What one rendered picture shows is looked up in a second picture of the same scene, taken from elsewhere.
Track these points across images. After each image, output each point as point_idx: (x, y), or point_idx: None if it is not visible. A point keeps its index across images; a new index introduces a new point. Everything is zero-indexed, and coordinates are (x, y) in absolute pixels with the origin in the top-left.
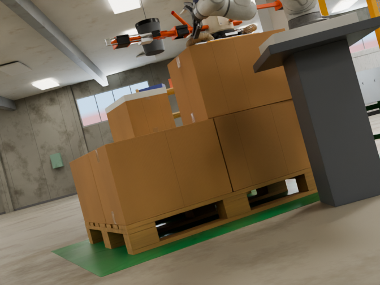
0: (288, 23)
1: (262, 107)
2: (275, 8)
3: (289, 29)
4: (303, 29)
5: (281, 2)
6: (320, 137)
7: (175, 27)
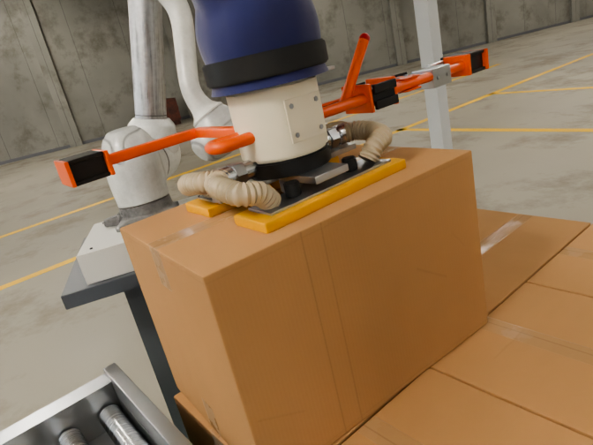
0: (169, 195)
1: None
2: (113, 168)
3: (174, 203)
4: None
5: (178, 162)
6: None
7: (366, 83)
